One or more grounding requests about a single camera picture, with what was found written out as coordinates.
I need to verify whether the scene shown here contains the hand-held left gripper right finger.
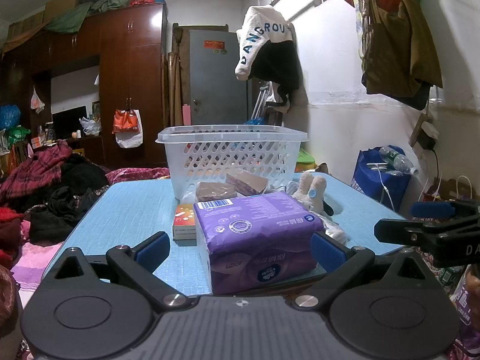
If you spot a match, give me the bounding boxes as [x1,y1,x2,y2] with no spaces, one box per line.
[295,232,428,310]

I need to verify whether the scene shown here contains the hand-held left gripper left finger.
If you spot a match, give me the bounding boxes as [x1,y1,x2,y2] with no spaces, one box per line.
[56,231,190,313]

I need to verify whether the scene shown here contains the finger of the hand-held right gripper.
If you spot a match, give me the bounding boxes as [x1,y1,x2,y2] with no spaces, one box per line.
[409,199,480,220]
[374,217,457,247]

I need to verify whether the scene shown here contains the beige plush toy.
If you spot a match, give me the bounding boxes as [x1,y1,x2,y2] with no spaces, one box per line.
[292,172,334,216]

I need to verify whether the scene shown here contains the purple tissue pack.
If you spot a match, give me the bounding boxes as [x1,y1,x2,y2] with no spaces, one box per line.
[193,191,325,296]

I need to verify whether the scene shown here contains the white plastic basket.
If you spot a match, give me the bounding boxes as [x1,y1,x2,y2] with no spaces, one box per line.
[155,124,309,201]

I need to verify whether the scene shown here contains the clear plastic bag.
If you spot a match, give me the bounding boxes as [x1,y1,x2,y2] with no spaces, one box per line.
[322,213,351,249]

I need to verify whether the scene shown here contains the small orange box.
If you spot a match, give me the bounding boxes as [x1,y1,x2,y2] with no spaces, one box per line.
[172,204,198,241]

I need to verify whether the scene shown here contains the purple printed packet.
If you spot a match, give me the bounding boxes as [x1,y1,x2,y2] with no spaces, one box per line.
[444,264,480,347]

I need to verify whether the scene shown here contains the blue shopping bag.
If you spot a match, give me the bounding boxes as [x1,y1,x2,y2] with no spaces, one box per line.
[351,145,413,211]

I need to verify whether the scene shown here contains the clear plastic bottle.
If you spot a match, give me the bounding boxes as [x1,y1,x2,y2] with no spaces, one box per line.
[379,147,419,176]

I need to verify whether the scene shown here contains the red floral blanket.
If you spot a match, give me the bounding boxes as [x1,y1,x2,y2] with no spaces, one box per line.
[106,167,172,185]

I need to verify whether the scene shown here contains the green plastic stool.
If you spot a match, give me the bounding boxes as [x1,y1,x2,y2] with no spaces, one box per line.
[294,148,318,173]

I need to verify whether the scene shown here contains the pile of dark clothes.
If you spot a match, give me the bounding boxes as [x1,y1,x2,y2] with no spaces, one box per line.
[0,140,110,245]

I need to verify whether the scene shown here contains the pink blanket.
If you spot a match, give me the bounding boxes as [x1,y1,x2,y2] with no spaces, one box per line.
[10,242,63,298]

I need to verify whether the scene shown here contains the orange and white plastic bag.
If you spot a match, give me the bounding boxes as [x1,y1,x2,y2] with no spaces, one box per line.
[112,109,144,148]

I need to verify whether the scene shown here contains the black television screen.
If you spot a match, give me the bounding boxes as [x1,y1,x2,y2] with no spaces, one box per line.
[52,106,88,139]

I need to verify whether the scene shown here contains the metal crutches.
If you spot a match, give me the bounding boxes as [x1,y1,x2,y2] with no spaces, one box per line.
[249,83,275,124]

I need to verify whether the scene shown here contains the olive hanging bag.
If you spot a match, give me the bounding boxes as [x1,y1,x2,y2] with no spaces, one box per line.
[361,0,444,110]

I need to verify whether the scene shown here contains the wooden boards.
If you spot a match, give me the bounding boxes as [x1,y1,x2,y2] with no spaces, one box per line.
[166,22,192,128]

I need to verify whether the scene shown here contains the brown wooden wardrobe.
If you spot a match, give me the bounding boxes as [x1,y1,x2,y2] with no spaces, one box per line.
[0,2,168,170]

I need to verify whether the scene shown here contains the grey door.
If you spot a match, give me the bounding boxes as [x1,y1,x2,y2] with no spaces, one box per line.
[188,29,251,127]

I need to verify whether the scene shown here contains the small hanging white bag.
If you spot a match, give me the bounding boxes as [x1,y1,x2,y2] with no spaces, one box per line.
[30,86,46,114]

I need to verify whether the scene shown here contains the black hanging garment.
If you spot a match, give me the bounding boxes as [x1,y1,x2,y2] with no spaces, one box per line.
[249,39,301,95]

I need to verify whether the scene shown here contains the white printed hoodie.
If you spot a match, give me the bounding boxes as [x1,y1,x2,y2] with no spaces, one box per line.
[235,4,294,81]

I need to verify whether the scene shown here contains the green cloth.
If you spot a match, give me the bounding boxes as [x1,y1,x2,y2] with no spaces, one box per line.
[44,0,140,34]

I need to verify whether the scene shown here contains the cardboard boxes on wardrobe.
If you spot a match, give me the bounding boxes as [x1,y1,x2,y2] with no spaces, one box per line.
[7,0,86,35]

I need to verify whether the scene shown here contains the white cable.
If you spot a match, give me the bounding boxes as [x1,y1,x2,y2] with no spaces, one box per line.
[374,162,399,211]

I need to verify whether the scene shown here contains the wall socket with charger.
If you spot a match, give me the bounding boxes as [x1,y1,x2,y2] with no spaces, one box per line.
[408,113,440,151]

